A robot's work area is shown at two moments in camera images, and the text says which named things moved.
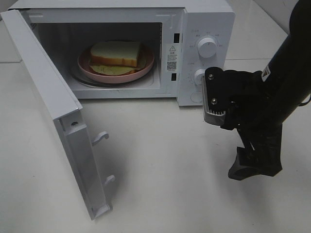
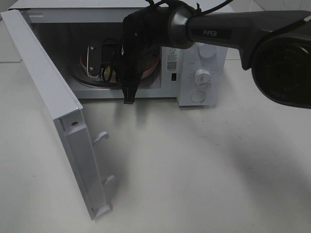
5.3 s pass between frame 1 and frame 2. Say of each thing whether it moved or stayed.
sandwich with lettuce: moved
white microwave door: stayed
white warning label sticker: stayed
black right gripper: moved
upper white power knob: stayed
